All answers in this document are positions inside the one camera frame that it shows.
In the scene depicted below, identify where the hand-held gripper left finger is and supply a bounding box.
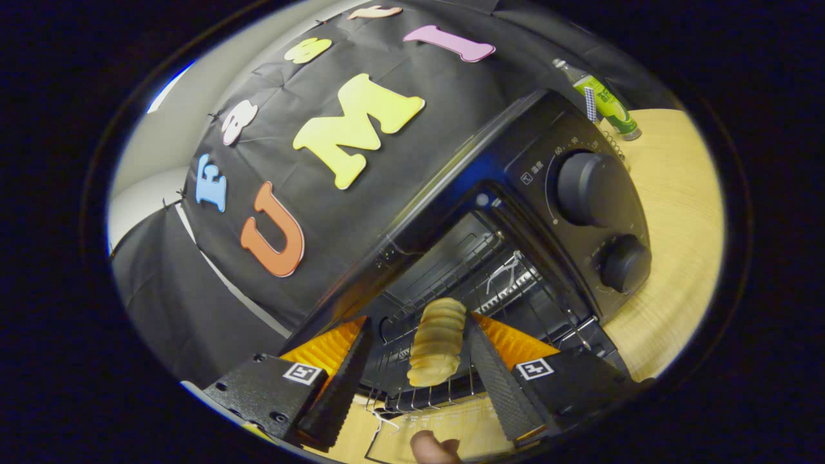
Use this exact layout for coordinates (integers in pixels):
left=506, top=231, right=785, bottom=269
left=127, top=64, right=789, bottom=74
left=203, top=316, right=373, bottom=452

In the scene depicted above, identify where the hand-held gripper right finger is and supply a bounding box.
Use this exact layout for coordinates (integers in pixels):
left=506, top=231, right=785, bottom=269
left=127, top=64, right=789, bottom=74
left=465, top=313, right=655, bottom=445

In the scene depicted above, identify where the golden ridged bread roll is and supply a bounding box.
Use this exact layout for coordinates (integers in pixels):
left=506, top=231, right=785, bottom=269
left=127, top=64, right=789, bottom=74
left=407, top=297, right=467, bottom=388

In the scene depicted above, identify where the green drink bottle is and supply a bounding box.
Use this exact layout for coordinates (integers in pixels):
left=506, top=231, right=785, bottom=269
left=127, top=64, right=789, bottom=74
left=553, top=58, right=643, bottom=141

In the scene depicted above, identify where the black toaster oven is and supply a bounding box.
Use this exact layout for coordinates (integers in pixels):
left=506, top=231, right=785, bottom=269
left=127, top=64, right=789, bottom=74
left=280, top=89, right=653, bottom=461

